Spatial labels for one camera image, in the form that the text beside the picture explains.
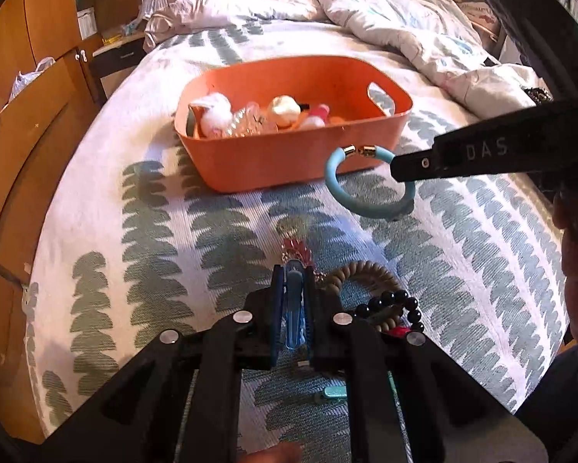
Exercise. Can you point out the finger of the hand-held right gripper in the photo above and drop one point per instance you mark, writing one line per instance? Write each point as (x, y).
(411, 166)

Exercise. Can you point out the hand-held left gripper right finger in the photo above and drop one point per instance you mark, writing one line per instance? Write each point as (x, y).
(309, 308)

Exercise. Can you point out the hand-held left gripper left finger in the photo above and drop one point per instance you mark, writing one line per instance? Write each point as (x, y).
(277, 299)

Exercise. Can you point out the blue hair clip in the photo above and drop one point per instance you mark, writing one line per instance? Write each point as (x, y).
(294, 308)

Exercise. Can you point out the orange plastic basket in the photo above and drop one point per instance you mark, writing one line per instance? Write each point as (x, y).
(293, 154)

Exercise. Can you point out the cream round hair accessory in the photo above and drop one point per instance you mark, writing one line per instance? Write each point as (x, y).
(284, 111)

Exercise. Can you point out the white plush toy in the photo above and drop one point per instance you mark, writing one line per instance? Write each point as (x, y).
(214, 113)

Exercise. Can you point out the person's left hand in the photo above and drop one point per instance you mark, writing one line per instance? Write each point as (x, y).
(277, 454)

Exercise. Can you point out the dark beaded item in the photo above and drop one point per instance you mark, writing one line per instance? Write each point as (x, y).
(537, 95)

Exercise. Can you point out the red bead trinket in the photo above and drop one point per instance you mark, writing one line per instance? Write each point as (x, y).
(298, 251)

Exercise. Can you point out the teal hair clip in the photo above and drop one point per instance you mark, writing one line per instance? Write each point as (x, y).
(332, 394)

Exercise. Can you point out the pink and white hair accessory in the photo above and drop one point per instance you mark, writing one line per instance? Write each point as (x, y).
(315, 118)

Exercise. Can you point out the patterned cushion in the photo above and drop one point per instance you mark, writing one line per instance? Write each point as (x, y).
(472, 7)

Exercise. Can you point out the white leaf-print bed cover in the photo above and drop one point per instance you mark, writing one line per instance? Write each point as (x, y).
(149, 226)

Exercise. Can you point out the light blue printed quilt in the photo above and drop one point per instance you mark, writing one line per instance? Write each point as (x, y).
(404, 19)

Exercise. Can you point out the clear plastic hair accessory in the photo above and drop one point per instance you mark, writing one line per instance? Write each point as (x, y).
(250, 123)

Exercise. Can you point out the pink quilt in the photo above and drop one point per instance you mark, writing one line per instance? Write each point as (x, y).
(231, 2)

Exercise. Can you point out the dark and cream nightstand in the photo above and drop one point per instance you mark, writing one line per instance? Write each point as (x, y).
(115, 55)

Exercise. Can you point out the wooden wardrobe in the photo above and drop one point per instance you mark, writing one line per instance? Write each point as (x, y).
(19, 106)

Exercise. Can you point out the crumpled plastic bag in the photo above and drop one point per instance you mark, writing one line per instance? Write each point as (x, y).
(28, 77)

